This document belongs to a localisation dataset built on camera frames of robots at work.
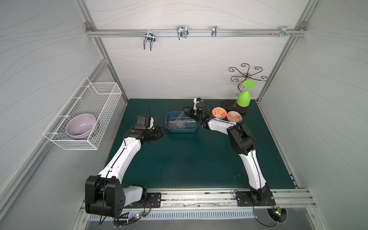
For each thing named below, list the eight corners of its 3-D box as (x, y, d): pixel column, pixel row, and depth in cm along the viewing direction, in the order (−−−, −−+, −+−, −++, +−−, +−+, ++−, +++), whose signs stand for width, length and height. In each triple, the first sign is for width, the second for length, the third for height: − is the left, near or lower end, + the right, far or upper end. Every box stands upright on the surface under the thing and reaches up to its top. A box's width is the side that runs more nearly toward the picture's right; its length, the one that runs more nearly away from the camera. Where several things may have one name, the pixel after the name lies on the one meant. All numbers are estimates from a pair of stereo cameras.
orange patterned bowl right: (227, 122, 107) (228, 119, 104) (225, 114, 112) (226, 111, 110) (241, 122, 107) (242, 119, 105) (238, 114, 112) (239, 111, 110)
